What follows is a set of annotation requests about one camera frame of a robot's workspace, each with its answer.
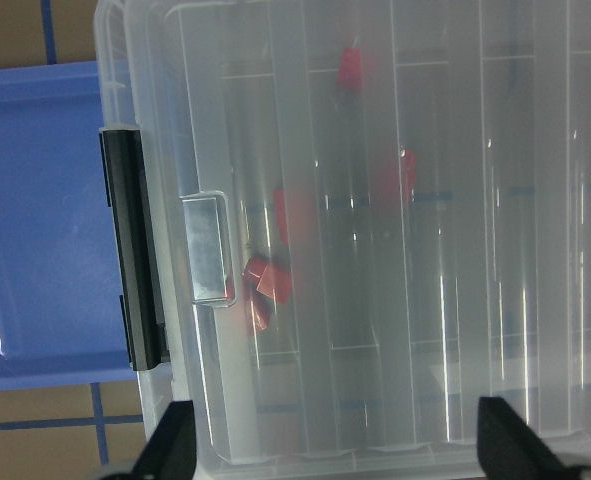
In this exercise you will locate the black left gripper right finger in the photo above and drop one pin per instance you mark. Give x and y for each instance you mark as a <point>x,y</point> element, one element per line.
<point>507,448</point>

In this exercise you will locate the black box latch handle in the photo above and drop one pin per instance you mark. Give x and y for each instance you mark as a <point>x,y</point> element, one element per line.
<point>141,299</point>

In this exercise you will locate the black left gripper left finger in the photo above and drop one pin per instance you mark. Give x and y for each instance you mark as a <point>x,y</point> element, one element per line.
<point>171,452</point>

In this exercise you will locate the clear plastic box lid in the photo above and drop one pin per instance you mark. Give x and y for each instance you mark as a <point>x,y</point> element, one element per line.
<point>400,225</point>

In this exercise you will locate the clear plastic storage box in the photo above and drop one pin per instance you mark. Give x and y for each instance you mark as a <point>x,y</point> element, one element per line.
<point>140,200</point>

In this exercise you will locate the blue plastic tray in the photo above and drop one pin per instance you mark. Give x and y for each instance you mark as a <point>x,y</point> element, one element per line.
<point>60,316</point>

